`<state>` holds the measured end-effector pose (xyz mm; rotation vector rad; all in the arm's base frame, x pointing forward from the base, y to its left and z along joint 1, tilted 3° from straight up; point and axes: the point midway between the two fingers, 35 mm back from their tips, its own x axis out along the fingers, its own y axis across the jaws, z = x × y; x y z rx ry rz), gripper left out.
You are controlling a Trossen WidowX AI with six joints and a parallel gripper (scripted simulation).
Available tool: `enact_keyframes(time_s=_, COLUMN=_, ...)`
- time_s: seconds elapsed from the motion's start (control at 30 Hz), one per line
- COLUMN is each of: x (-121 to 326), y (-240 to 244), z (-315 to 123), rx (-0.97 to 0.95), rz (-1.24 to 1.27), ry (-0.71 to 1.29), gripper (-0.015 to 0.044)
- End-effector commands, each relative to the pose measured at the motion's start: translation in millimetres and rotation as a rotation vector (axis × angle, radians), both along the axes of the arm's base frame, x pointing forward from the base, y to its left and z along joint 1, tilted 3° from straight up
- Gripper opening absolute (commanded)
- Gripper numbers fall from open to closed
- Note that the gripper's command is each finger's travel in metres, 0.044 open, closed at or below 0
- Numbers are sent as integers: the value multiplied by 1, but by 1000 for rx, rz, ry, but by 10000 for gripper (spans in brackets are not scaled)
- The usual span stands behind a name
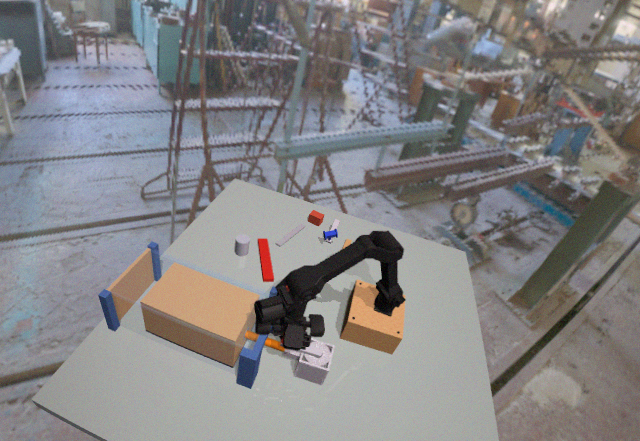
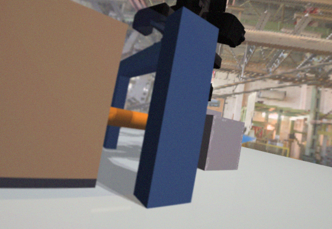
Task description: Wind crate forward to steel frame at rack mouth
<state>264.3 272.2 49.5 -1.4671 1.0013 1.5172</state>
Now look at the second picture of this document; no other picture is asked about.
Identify blue post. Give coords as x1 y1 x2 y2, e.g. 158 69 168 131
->
173 20 219 205

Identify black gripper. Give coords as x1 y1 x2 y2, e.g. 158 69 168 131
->
149 0 222 69

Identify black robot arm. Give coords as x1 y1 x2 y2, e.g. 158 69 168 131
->
196 0 246 48

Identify red and grey crank handle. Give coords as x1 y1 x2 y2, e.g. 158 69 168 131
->
206 109 222 117

